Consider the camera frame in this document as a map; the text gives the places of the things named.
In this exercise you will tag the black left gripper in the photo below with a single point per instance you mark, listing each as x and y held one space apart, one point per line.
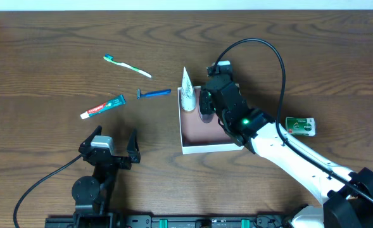
115 159

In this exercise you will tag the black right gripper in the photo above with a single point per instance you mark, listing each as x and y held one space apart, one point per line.
207 103

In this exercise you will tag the clear soap pump bottle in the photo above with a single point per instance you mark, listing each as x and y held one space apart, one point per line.
206 117

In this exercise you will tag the white Pantene tube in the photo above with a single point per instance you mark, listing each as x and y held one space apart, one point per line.
188 95

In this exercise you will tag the Colgate toothpaste tube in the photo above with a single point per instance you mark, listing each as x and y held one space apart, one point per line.
115 102

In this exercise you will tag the green soap bar pack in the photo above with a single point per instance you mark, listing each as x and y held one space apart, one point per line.
301 126

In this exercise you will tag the green white toothbrush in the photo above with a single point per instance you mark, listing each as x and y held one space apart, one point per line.
110 59

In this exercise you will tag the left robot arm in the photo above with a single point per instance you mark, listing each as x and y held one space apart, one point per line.
92 193

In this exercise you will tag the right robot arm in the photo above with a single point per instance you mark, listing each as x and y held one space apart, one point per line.
345 196

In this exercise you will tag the white box pink interior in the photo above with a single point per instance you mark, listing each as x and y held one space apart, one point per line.
199 137

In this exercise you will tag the blue disposable razor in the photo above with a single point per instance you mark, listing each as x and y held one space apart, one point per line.
153 93

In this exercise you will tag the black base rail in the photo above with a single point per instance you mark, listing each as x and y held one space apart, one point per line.
117 220

